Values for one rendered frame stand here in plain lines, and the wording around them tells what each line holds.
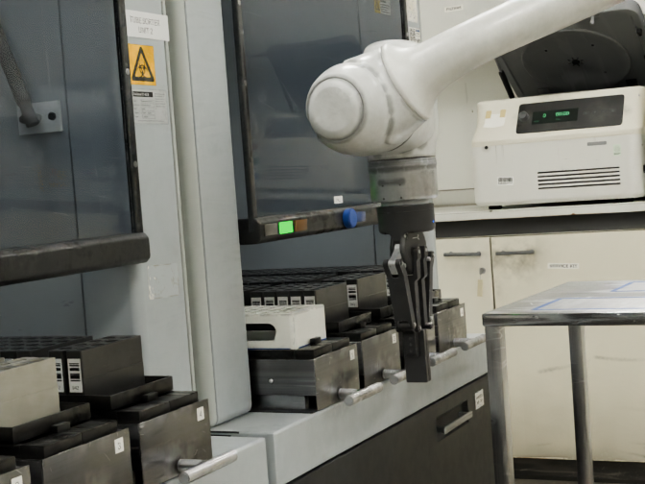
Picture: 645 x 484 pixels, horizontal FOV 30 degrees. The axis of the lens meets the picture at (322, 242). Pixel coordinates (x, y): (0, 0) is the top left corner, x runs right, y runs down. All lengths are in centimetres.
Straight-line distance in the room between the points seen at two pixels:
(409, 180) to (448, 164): 314
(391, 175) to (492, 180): 243
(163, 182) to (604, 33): 281
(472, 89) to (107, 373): 344
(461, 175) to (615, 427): 124
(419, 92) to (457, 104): 327
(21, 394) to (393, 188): 57
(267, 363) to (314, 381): 7
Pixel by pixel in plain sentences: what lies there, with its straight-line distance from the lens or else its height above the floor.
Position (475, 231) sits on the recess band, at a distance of 404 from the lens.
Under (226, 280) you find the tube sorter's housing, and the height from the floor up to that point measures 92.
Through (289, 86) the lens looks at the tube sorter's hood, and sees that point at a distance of 174.
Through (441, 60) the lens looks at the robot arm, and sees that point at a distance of 140.
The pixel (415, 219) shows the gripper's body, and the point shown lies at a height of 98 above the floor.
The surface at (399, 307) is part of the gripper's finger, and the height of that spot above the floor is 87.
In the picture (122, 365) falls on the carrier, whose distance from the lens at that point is 136.
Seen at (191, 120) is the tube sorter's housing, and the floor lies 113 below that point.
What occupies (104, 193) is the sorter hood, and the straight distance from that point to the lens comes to 135.
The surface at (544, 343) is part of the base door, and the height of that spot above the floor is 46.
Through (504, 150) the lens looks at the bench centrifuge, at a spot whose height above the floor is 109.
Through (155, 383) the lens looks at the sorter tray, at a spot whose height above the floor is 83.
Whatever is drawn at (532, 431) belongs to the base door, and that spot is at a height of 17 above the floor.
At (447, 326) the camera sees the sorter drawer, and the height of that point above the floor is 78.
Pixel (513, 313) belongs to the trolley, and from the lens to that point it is 184.
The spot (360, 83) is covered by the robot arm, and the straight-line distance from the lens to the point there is 137.
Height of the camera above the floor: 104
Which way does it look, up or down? 3 degrees down
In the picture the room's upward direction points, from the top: 4 degrees counter-clockwise
